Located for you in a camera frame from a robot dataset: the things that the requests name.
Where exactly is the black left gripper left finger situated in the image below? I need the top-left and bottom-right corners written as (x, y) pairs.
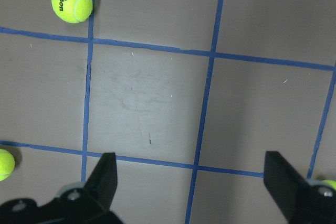
top-left (58, 152), bottom-right (118, 214)

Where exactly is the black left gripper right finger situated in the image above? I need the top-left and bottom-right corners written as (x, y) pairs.
top-left (263, 151), bottom-right (335, 223)

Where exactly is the tennis ball behind right finger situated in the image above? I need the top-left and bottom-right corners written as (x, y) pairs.
top-left (323, 179), bottom-right (336, 190)

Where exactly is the tennis ball at left edge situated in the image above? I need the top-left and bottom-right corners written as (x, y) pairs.
top-left (0, 149), bottom-right (15, 181)

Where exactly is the tennis ball with Wilson logo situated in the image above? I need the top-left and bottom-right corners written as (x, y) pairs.
top-left (51, 0), bottom-right (93, 24)

